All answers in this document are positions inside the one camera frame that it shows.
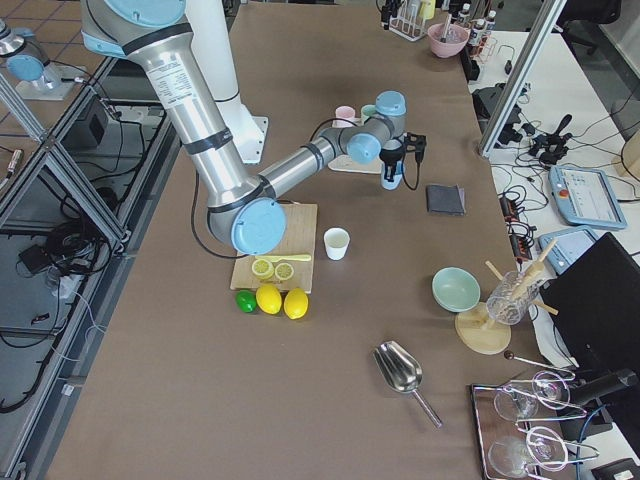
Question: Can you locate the clear textured glass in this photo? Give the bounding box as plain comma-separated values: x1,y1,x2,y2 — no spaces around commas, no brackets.
486,271,539,325

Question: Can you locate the upper lemon slice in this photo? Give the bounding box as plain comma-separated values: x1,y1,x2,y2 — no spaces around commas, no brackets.
274,262,295,282

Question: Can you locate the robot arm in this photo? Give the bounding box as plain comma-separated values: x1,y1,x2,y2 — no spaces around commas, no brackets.
81,1,426,255

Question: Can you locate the wooden cup stand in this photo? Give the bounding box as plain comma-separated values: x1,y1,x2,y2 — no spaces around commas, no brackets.
455,239,558,355

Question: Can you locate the green lime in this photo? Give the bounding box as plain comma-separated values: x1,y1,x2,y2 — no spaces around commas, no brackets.
235,290,258,314

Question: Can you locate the whole lemon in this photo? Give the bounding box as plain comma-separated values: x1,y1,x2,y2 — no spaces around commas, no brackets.
283,288,309,320
255,284,282,315

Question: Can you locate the blue plastic cup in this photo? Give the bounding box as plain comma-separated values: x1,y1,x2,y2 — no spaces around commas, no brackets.
381,162,403,190

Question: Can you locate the cream rabbit tray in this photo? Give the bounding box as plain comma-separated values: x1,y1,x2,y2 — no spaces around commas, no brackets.
328,154,382,175

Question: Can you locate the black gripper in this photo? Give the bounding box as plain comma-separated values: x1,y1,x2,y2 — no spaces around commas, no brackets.
379,132,426,181

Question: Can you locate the green bowl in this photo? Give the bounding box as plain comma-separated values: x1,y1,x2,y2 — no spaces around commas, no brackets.
432,267,481,313

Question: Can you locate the lower lemon slice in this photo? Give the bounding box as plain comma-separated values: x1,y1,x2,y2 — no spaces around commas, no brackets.
251,258,275,280

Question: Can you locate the yellow plastic cup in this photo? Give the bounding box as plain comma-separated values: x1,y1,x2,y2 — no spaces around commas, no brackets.
324,227,350,261

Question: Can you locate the metal scoop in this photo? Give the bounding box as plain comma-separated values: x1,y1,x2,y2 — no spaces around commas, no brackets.
373,340,443,429

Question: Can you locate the wine glass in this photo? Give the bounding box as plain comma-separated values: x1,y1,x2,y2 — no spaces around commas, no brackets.
493,370,570,422
488,426,569,479

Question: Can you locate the black wire glass rack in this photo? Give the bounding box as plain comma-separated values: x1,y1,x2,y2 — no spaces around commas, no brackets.
469,370,599,479

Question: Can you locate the wine glass upper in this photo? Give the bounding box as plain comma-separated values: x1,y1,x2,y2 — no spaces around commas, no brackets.
493,370,570,422

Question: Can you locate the pink plastic cup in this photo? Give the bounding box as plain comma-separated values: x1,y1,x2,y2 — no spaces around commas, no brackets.
333,105,356,128

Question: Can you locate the grey folded cloth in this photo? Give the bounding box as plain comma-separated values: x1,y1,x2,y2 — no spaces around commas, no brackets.
425,184,466,216

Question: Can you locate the wooden cutting board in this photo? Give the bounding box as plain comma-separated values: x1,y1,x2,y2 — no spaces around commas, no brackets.
230,203,318,294

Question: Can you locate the whole lemon near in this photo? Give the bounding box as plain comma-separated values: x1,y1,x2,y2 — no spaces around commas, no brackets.
255,284,282,315

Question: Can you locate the pink bowl with ice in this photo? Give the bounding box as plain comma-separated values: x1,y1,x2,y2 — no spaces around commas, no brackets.
427,23,470,58

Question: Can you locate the black laptop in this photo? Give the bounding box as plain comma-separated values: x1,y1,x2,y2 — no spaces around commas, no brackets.
542,233,639,372

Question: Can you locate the yellow plastic knife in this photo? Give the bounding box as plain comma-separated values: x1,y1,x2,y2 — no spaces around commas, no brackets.
256,254,312,262

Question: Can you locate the wine glass lower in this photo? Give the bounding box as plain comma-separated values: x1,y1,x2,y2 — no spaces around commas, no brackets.
488,426,569,479

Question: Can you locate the teach pendant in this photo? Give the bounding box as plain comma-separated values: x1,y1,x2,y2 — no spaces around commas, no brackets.
548,165,627,230

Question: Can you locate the lemon slice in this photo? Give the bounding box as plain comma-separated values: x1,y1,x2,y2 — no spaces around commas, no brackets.
251,258,275,280
274,262,295,282

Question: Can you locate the whole lemon far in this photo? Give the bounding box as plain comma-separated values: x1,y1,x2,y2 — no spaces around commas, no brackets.
283,288,309,320

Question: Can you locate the green plastic cup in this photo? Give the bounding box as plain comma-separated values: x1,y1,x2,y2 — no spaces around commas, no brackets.
360,104,376,124

